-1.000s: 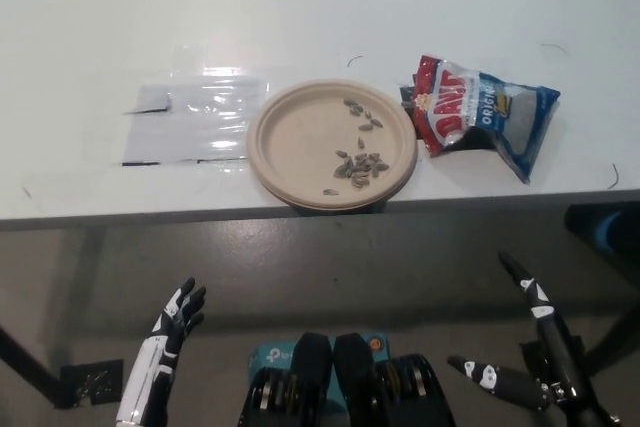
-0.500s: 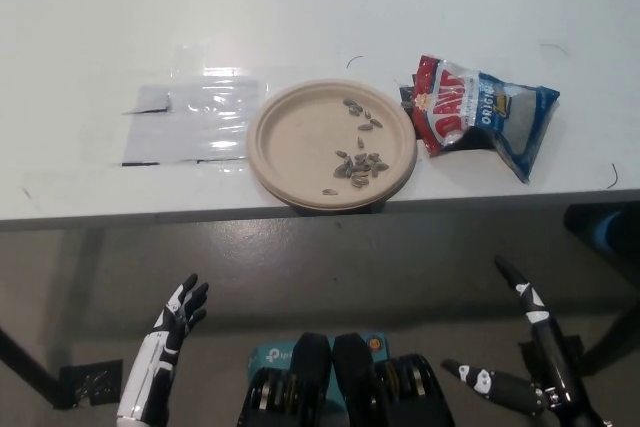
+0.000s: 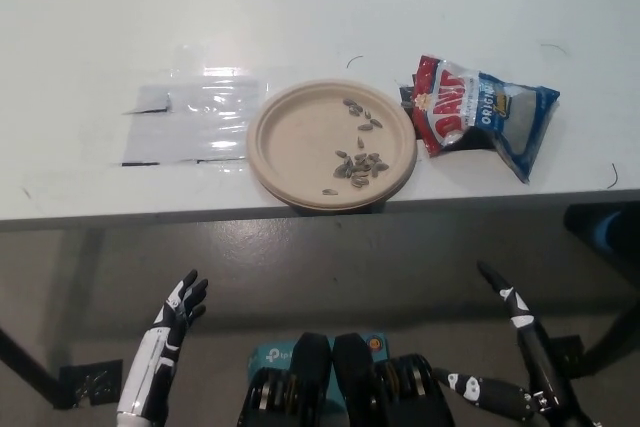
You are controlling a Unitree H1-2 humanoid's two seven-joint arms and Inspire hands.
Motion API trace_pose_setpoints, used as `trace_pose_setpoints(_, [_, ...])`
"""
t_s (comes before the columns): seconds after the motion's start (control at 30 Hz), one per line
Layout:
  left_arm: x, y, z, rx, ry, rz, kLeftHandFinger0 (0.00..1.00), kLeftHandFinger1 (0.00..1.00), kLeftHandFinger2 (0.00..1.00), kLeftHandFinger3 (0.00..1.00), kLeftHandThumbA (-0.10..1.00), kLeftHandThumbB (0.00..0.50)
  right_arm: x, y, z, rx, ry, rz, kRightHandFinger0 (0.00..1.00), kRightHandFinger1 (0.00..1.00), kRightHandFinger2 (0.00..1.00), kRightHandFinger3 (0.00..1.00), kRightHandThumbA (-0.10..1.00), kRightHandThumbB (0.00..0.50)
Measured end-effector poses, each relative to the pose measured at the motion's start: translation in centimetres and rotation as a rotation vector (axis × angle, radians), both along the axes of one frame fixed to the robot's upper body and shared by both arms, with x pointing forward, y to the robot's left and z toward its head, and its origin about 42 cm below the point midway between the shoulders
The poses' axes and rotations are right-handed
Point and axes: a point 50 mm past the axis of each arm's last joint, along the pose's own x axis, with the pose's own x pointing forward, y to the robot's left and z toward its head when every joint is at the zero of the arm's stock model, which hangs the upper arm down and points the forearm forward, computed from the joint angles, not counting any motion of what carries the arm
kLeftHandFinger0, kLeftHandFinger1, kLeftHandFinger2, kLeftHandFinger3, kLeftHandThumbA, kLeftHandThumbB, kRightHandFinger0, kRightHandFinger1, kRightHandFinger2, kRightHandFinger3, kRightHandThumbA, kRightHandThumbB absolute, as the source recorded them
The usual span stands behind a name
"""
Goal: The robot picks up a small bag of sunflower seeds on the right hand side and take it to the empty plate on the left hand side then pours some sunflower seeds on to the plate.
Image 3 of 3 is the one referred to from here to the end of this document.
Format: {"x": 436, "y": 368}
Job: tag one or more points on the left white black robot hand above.
{"x": 155, "y": 362}

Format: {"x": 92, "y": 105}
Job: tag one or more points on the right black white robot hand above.
{"x": 537, "y": 347}

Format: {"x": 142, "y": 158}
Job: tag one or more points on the red blue sunflower seed bag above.
{"x": 450, "y": 107}

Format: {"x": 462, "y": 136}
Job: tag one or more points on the large sunflower seed pile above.
{"x": 360, "y": 168}

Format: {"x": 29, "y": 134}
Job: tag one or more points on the beige paper plate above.
{"x": 300, "y": 147}

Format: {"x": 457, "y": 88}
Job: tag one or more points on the small sunflower seed cluster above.
{"x": 355, "y": 107}

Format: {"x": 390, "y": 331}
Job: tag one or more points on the black table leg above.
{"x": 27, "y": 369}
{"x": 612, "y": 339}

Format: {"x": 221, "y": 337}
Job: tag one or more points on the black and blue object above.
{"x": 600, "y": 224}

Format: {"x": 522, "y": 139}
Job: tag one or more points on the clear plastic sheet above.
{"x": 190, "y": 122}

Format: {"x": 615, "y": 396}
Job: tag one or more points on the black tape patch on table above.
{"x": 406, "y": 96}

